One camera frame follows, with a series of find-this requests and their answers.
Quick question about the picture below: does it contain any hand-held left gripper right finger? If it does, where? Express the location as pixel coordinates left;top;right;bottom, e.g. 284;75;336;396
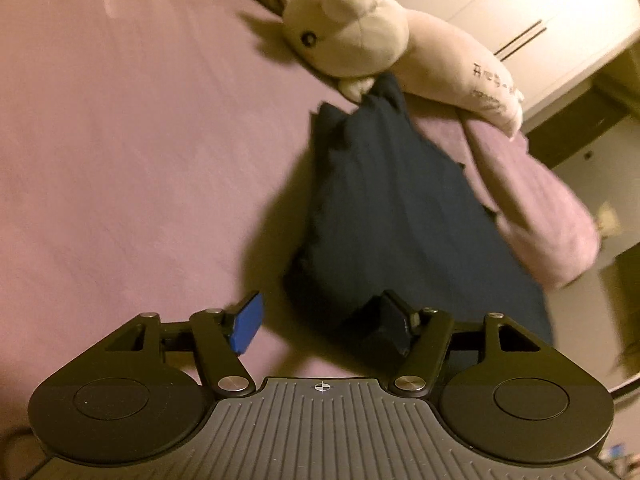
381;290;544;396

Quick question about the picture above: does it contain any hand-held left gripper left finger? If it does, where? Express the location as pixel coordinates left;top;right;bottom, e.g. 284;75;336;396
102;291;265;395

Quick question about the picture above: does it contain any navy zip jacket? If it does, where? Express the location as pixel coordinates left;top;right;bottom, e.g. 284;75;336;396
284;74;554;362

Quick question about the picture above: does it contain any purple duvet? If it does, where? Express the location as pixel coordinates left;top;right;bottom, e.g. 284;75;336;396
414;105;602;290

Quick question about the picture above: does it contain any purple bed sheet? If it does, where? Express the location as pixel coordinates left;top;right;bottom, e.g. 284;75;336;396
0;0;551;401

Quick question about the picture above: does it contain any long white rabbit plush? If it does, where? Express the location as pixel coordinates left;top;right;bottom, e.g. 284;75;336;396
281;0;526;139

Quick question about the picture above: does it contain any white wardrobe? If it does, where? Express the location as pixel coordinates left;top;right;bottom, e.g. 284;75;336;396
375;0;640;128

